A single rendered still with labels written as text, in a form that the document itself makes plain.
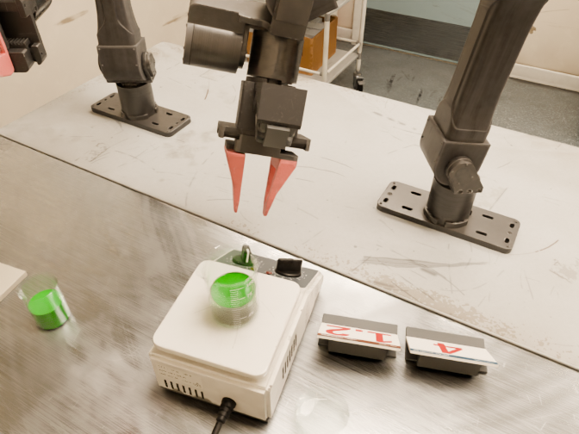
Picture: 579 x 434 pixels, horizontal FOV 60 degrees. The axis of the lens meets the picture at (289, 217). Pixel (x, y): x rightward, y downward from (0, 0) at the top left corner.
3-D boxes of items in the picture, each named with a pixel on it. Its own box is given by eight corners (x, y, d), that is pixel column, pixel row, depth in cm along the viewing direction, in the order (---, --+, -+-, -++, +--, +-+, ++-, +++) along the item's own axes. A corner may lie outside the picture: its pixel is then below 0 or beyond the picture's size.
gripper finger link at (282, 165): (287, 225, 57) (301, 144, 55) (224, 217, 56) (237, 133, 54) (277, 210, 64) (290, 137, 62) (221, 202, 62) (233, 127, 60)
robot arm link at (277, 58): (236, 83, 53) (246, 15, 51) (232, 83, 58) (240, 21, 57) (299, 95, 54) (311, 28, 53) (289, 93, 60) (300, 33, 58)
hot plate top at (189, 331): (203, 262, 58) (202, 257, 57) (303, 288, 55) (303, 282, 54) (149, 347, 49) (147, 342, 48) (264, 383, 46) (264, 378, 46)
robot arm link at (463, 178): (451, 163, 62) (495, 160, 63) (430, 125, 69) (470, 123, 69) (441, 201, 66) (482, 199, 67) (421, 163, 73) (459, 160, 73)
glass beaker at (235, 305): (251, 285, 54) (247, 232, 49) (270, 323, 51) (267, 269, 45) (197, 303, 53) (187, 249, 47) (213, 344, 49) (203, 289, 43)
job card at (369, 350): (323, 314, 62) (325, 293, 59) (397, 326, 60) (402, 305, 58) (315, 357, 57) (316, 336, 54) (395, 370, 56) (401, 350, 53)
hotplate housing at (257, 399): (231, 262, 68) (226, 218, 63) (323, 285, 65) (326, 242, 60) (146, 409, 53) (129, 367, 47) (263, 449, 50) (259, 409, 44)
